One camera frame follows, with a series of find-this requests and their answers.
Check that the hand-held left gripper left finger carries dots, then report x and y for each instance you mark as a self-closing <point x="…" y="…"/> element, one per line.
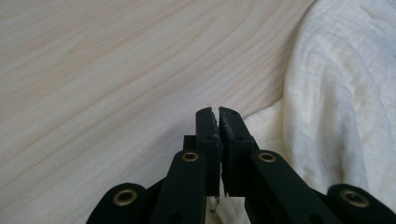
<point x="208" y="137"/>

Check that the cream cloth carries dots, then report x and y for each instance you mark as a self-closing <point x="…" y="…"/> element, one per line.
<point x="327" y="93"/>

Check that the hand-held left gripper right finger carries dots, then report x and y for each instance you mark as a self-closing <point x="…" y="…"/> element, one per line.
<point x="235" y="137"/>

